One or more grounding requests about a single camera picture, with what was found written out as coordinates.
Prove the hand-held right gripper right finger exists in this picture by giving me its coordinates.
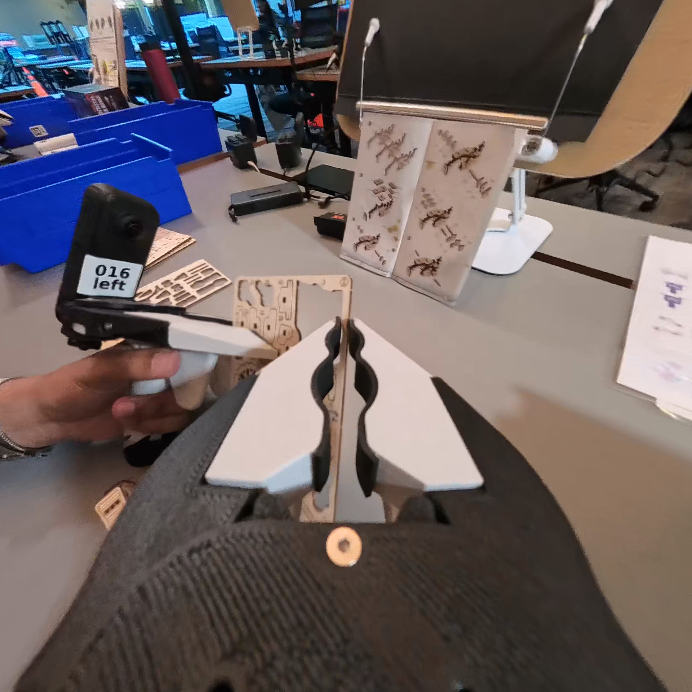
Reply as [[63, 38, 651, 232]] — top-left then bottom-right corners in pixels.
[[349, 318, 484, 497]]

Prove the tan instruction board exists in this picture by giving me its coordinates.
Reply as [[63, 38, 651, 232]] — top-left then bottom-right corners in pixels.
[[86, 0, 129, 97]]

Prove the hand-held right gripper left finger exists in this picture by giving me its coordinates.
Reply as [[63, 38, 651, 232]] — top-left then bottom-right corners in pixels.
[[204, 318, 345, 495]]

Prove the instruction booklet on stand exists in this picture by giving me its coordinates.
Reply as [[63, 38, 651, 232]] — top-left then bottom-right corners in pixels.
[[341, 0, 614, 306]]

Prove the engraved wooden puzzle sheet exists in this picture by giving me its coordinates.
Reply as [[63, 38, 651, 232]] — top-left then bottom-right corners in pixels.
[[143, 227, 196, 270]]

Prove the black and tan panel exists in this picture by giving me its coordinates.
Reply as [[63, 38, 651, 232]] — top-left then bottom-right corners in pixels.
[[222, 0, 261, 28]]

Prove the blue plastic bin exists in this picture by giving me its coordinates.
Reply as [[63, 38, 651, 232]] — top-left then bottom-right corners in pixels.
[[0, 97, 223, 168], [0, 132, 192, 274]]

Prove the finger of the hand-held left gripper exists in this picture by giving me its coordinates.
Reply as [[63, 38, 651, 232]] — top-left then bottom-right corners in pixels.
[[162, 314, 280, 359]]

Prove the silver bracelet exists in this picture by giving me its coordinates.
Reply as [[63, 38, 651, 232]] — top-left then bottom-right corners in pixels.
[[0, 377, 52, 461]]

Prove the person's left hand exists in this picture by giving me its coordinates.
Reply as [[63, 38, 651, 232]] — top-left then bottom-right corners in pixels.
[[0, 349, 191, 449]]

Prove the grey desk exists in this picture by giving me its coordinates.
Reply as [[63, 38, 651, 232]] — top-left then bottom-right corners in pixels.
[[0, 143, 692, 692]]

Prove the wooden puzzle sheet with wheels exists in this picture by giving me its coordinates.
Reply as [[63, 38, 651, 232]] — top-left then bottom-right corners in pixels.
[[208, 275, 353, 522]]

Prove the black power bank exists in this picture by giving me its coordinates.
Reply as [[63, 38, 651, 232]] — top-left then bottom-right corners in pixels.
[[229, 181, 305, 222]]

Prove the small black box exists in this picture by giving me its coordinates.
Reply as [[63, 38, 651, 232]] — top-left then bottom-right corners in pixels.
[[314, 211, 348, 241]]

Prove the slotted wooden puzzle sheet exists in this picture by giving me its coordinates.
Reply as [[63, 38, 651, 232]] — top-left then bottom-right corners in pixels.
[[134, 258, 233, 310]]

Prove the black tablet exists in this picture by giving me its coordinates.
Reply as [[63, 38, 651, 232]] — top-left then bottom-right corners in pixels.
[[294, 164, 356, 200]]

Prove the large black tan-rimmed panel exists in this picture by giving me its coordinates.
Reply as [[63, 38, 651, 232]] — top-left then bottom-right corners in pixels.
[[334, 0, 692, 179]]

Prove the wooden model assembly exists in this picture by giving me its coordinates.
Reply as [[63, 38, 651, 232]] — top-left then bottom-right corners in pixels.
[[94, 480, 137, 531]]

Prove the white paper sheet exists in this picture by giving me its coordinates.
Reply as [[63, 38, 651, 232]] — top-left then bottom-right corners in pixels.
[[616, 235, 692, 421]]

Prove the black chair base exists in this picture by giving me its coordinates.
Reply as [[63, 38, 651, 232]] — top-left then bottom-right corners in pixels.
[[532, 168, 661, 214]]

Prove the brown background desk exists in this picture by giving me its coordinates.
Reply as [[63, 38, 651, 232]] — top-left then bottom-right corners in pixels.
[[200, 48, 340, 82]]

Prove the printed cardboard box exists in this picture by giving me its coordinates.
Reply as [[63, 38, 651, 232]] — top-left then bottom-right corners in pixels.
[[64, 84, 130, 118]]

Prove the black pole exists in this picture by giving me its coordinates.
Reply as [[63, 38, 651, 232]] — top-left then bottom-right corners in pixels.
[[161, 0, 202, 102]]

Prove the red bottle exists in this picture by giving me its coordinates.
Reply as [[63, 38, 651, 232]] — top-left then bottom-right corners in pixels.
[[141, 42, 181, 105]]

